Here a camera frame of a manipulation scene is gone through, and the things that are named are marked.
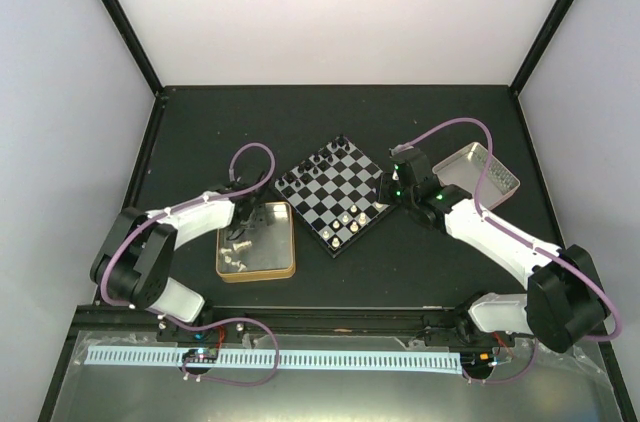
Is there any black aluminium rail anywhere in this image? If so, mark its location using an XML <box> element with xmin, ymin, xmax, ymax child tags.
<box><xmin>150</xmin><ymin>301</ymin><xmax>610</xmax><ymax>352</ymax></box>

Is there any tan sweet bear tin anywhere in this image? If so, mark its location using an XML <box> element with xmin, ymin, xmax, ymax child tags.
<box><xmin>215</xmin><ymin>202</ymin><xmax>296</xmax><ymax>283</ymax></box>

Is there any black corner frame post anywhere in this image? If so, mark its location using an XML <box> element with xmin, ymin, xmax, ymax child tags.
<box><xmin>100</xmin><ymin>0</ymin><xmax>164</xmax><ymax>96</ymax></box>
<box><xmin>509</xmin><ymin>0</ymin><xmax>575</xmax><ymax>96</ymax></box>

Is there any black corner frame post left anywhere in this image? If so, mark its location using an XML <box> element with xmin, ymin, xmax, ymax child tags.
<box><xmin>100</xmin><ymin>0</ymin><xmax>164</xmax><ymax>96</ymax></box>

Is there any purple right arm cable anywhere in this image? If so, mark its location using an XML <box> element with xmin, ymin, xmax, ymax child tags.
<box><xmin>399</xmin><ymin>117</ymin><xmax>624</xmax><ymax>343</ymax></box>

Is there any black and white chessboard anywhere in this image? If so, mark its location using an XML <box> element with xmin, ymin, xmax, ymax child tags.
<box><xmin>273</xmin><ymin>135</ymin><xmax>394</xmax><ymax>258</ymax></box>

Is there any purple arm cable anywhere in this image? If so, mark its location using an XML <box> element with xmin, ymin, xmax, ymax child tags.
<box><xmin>99</xmin><ymin>142</ymin><xmax>277</xmax><ymax>308</ymax></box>
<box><xmin>399</xmin><ymin>117</ymin><xmax>624</xmax><ymax>343</ymax></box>

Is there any white slotted cable duct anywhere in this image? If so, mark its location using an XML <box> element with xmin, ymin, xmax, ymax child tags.
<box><xmin>84</xmin><ymin>346</ymin><xmax>462</xmax><ymax>375</ymax></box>

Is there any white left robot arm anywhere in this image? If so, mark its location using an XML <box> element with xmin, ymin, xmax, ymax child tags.
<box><xmin>90</xmin><ymin>182</ymin><xmax>265</xmax><ymax>341</ymax></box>

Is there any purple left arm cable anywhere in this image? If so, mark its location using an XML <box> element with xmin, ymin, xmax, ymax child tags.
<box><xmin>99</xmin><ymin>142</ymin><xmax>277</xmax><ymax>308</ymax></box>

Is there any black corner frame post right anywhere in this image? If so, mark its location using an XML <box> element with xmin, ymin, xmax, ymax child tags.
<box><xmin>509</xmin><ymin>0</ymin><xmax>575</xmax><ymax>96</ymax></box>

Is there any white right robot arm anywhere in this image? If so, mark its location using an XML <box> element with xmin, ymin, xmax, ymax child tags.
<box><xmin>376</xmin><ymin>147</ymin><xmax>612</xmax><ymax>353</ymax></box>

